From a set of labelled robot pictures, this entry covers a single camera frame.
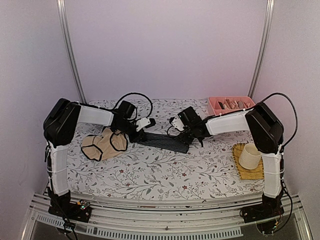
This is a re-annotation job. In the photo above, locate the navy striped underwear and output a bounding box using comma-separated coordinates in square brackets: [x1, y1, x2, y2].
[138, 132, 189, 154]

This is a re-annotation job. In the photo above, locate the floral table cloth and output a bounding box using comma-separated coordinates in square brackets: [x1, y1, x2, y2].
[48, 98, 286, 201]

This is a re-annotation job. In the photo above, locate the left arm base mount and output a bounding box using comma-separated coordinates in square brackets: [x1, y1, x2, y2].
[48, 192, 92, 223]

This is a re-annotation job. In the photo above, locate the pink divided organizer tray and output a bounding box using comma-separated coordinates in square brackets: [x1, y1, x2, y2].
[207, 96, 255, 116]

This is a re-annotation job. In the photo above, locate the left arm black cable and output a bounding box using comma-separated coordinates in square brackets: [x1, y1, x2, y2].
[114, 91, 154, 118]

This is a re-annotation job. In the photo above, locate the aluminium frame post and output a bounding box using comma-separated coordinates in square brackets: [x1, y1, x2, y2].
[56, 0, 88, 104]
[247, 0, 275, 98]

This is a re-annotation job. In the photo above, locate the front aluminium rail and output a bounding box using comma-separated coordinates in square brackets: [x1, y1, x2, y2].
[22, 192, 312, 240]

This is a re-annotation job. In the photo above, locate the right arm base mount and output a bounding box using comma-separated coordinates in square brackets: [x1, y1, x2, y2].
[239, 195, 284, 223]

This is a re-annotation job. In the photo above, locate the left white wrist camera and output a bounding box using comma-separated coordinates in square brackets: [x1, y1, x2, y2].
[135, 117, 156, 132]

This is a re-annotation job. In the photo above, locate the cream ribbed cup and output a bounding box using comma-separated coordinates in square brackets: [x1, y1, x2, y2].
[238, 143, 262, 170]

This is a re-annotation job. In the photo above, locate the beige underwear black trim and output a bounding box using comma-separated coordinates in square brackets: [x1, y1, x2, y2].
[80, 127, 128, 162]

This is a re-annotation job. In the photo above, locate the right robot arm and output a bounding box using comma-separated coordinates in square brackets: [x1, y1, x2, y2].
[170, 103, 284, 200]

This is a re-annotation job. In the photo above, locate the left aluminium frame post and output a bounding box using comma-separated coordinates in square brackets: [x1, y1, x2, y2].
[56, 0, 88, 104]

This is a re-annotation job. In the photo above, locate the right aluminium frame post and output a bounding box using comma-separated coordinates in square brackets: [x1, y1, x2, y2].
[247, 0, 275, 98]

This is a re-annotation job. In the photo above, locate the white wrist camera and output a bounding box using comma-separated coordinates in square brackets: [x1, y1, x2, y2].
[135, 117, 156, 132]
[169, 116, 185, 132]

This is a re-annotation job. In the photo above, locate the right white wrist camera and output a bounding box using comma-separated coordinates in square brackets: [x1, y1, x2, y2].
[169, 116, 185, 132]

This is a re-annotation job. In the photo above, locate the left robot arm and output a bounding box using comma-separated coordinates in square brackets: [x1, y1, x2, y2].
[43, 98, 156, 196]

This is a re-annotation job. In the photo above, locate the yellow woven mat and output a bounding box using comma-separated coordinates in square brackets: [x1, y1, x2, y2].
[231, 143, 264, 180]

